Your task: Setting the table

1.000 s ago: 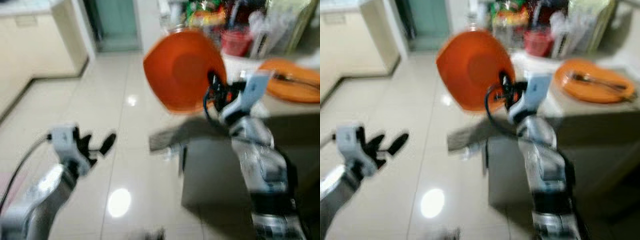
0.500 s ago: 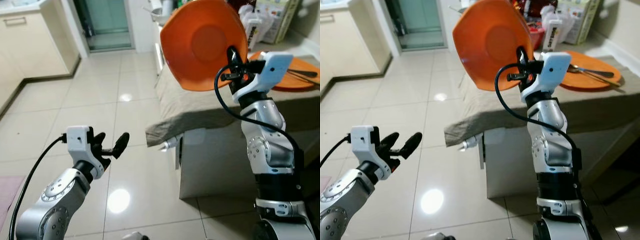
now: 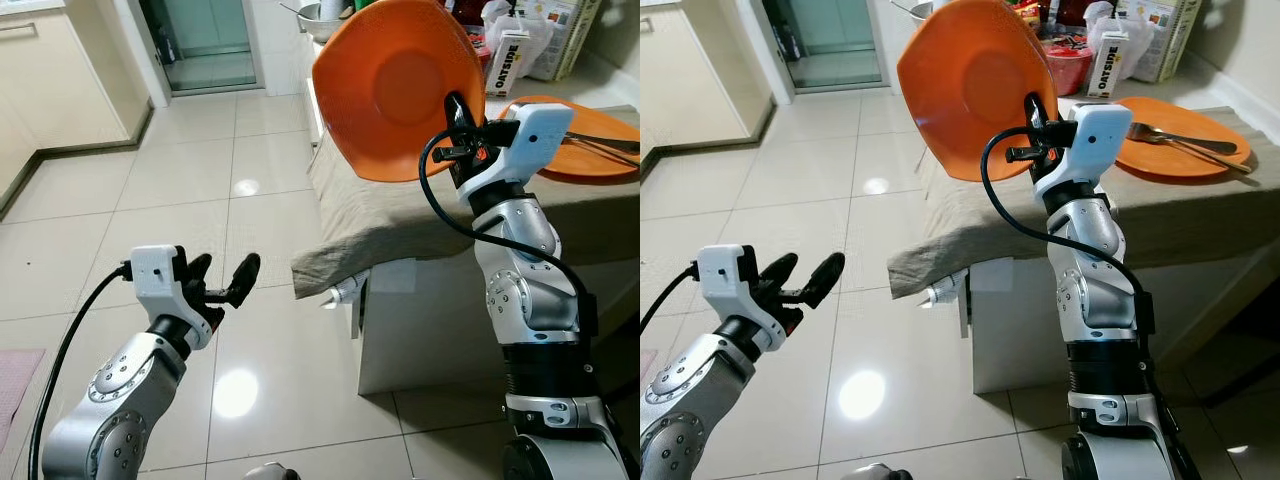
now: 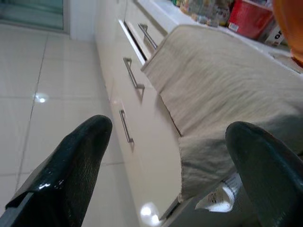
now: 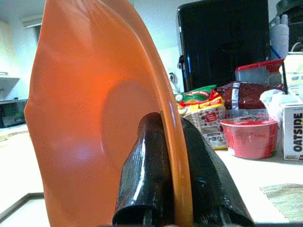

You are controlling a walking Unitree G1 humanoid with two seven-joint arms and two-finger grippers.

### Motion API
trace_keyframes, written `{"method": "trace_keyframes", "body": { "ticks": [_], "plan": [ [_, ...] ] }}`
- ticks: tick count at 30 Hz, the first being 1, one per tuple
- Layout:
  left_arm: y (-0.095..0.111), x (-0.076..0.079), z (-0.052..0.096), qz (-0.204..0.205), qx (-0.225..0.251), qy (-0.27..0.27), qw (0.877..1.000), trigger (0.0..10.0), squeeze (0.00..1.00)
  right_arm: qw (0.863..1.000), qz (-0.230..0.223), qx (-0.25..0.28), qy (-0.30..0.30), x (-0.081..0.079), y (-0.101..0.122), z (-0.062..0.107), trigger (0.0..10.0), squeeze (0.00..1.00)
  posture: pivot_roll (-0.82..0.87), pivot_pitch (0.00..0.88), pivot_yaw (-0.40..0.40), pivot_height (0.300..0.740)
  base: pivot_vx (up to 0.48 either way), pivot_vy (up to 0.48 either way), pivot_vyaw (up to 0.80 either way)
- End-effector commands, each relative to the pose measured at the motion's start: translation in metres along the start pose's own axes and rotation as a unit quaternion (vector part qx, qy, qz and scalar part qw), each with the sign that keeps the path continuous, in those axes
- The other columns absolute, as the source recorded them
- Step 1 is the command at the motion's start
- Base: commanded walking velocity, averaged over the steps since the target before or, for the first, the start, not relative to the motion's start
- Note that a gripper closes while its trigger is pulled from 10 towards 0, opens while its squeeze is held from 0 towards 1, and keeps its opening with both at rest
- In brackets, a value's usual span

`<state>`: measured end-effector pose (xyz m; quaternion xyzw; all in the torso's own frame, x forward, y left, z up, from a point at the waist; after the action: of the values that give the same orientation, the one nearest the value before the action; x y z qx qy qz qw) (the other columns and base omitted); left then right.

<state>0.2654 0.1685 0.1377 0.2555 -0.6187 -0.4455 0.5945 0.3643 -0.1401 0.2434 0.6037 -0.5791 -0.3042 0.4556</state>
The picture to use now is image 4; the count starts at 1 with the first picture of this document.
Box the cream drawer cabinet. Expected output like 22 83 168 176
94 0 183 221

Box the red carton box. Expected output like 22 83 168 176
228 0 276 40

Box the glass sliding door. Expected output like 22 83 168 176
0 0 65 31

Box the white box with black print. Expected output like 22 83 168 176
264 23 289 47

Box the orange rounded object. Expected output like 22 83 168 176
272 0 303 67

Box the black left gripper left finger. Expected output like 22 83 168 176
4 115 113 227

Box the steel drawer handle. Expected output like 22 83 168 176
123 57 146 96
138 23 158 51
118 109 135 145

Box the beige woven cloth placemat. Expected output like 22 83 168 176
141 24 303 212

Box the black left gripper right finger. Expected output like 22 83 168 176
225 121 303 227

